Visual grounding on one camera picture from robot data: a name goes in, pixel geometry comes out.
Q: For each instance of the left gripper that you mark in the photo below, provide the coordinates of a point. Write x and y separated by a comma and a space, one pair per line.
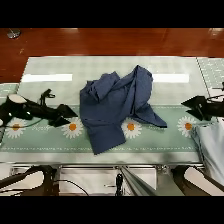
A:
50, 113

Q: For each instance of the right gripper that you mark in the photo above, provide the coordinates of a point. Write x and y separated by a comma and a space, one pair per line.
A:
210, 109

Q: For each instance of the blue shirt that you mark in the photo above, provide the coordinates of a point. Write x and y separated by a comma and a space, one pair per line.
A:
113, 106

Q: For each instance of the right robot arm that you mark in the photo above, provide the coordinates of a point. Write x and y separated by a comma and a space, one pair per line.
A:
203, 181

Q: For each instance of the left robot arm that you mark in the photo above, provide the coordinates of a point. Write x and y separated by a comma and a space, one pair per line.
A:
20, 110

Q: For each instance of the light blue garment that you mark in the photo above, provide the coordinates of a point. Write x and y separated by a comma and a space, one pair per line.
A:
211, 150

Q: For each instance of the silver frame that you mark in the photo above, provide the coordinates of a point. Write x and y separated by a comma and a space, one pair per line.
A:
140, 183

